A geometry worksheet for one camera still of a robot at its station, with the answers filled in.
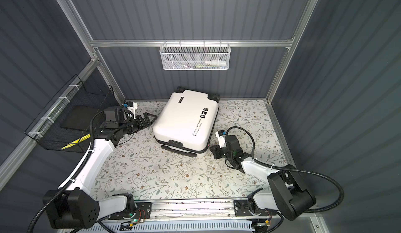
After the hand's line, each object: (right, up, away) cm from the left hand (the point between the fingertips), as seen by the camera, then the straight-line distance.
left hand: (151, 119), depth 79 cm
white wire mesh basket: (+20, +49, +45) cm, 69 cm away
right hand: (+32, -17, +9) cm, 37 cm away
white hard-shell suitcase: (+17, -1, +4) cm, 17 cm away
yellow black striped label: (-28, -9, -9) cm, 31 cm away
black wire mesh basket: (-38, -2, -7) cm, 39 cm away
